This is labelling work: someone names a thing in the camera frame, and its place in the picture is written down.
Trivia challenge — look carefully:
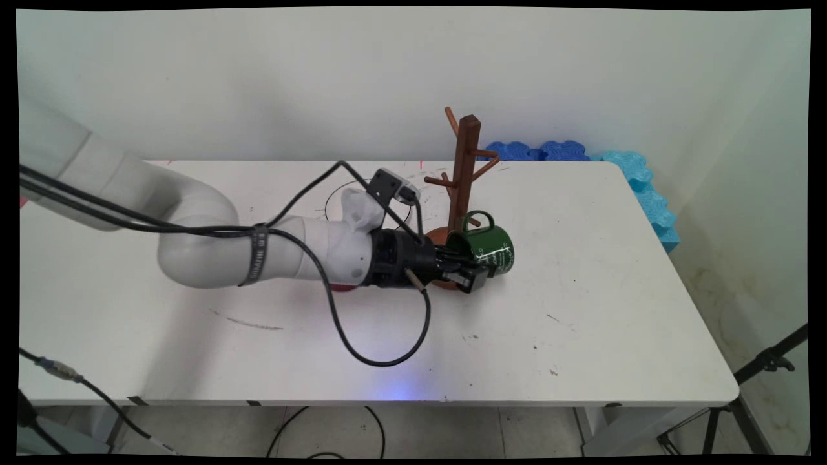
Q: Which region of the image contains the white camera bracket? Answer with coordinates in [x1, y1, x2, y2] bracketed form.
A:
[341, 187, 386, 234]

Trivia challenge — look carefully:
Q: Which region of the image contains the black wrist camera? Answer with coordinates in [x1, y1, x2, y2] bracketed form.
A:
[367, 168, 422, 209]

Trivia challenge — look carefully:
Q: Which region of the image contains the wooden mug tree stand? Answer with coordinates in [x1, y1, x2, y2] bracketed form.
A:
[423, 107, 501, 291]

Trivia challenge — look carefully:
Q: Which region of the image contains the dark blue foam mat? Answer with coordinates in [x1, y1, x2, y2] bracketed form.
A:
[485, 140, 591, 162]

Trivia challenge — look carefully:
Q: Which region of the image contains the green enamel mug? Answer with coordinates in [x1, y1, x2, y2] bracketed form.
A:
[446, 210, 516, 279]

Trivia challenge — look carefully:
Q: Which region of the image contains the black cable under table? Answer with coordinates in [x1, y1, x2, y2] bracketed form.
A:
[266, 406, 387, 459]

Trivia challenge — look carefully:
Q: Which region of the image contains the black tripod stand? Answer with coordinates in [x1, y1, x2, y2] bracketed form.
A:
[658, 323, 808, 456]

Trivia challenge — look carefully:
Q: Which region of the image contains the light blue foam mat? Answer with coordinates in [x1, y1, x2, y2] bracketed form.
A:
[601, 150, 680, 253]

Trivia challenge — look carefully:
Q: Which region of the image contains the black velcro strap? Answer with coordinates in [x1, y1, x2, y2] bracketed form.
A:
[238, 223, 269, 287]

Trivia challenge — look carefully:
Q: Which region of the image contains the black camera cable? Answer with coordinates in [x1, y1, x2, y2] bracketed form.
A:
[19, 160, 426, 246]

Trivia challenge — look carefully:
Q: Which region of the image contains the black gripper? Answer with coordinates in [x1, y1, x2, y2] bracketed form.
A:
[365, 227, 493, 295]

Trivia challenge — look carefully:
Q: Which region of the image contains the white plate with black rim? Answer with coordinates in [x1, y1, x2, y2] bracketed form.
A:
[324, 180, 413, 227]

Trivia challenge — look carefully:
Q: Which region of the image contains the white table leg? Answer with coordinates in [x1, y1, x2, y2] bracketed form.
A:
[574, 405, 711, 457]

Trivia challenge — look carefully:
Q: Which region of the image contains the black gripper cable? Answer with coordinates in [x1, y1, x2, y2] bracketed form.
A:
[19, 176, 432, 368]

